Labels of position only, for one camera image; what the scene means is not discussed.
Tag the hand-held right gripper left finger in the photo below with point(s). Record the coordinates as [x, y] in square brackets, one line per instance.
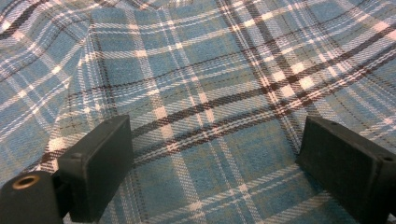
[96, 168]

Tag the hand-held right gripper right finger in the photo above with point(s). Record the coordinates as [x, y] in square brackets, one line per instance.
[348, 168]

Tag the teal plaid button shirt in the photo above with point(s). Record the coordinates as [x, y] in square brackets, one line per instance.
[199, 77]

